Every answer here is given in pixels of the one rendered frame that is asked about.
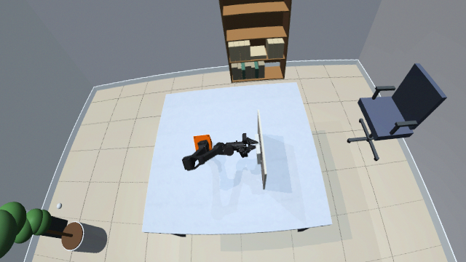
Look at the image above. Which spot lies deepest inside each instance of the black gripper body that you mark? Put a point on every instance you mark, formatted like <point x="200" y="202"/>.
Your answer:
<point x="244" y="143"/>

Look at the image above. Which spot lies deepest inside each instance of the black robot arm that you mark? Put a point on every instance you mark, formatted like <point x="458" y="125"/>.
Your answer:
<point x="203" y="154"/>

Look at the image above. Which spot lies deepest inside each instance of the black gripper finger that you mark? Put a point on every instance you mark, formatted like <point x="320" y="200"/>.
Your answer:
<point x="250" y="141"/>
<point x="251" y="147"/>

